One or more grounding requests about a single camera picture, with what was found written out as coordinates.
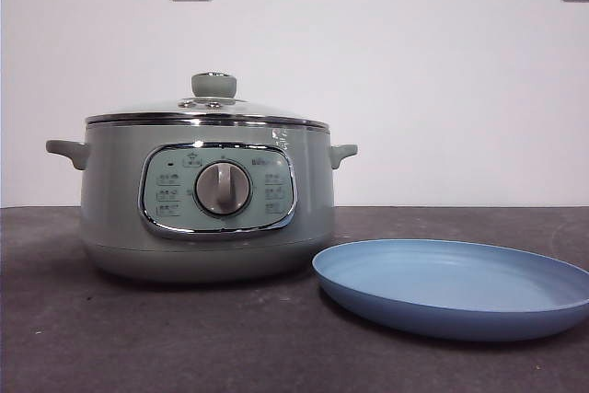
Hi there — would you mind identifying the pale green electric steamer pot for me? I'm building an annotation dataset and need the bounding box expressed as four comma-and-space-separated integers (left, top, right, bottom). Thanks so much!
44, 121, 359, 284

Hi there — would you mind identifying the glass lid with green knob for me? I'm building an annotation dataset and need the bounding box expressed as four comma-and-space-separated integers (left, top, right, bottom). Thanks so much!
86, 71, 330, 131

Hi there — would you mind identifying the blue round plate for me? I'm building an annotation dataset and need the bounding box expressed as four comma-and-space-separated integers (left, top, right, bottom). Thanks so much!
311, 238, 589, 343

